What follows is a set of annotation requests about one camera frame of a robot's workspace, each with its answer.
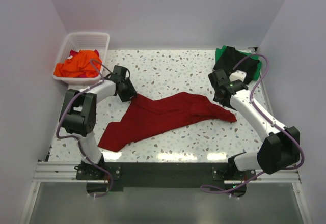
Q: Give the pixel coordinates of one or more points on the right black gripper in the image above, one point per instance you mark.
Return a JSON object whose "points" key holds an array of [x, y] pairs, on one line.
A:
{"points": [[219, 96]]}

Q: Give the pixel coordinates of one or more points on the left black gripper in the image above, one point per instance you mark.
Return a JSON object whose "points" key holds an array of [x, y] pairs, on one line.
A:
{"points": [[130, 93]]}

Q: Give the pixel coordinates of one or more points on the dark red t-shirt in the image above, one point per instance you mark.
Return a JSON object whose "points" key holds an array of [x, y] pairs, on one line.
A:
{"points": [[146, 118]]}

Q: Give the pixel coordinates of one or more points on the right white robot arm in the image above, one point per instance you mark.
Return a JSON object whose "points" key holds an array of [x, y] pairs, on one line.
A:
{"points": [[280, 144]]}

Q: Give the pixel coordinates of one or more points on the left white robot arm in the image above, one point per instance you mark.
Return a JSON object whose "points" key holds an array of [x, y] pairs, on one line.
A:
{"points": [[78, 115]]}

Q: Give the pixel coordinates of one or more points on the folded black t-shirt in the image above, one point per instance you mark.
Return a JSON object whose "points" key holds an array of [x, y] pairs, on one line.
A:
{"points": [[229, 58]]}

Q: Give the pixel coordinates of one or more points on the folded green t-shirt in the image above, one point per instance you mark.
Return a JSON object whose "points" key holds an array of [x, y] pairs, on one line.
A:
{"points": [[219, 52]]}

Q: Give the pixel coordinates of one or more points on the orange t-shirt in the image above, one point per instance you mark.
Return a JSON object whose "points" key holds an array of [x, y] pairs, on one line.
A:
{"points": [[75, 68]]}

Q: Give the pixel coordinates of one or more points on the white plastic laundry basket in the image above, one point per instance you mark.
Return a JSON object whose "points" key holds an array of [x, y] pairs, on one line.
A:
{"points": [[83, 41]]}

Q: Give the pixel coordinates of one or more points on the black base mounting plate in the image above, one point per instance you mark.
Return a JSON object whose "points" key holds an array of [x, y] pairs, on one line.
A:
{"points": [[117, 176]]}

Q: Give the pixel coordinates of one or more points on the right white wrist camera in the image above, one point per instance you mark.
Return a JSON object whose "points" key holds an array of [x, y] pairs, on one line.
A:
{"points": [[238, 75]]}

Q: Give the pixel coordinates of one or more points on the aluminium extrusion rail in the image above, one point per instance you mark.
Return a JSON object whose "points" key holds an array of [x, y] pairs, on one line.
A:
{"points": [[63, 171]]}

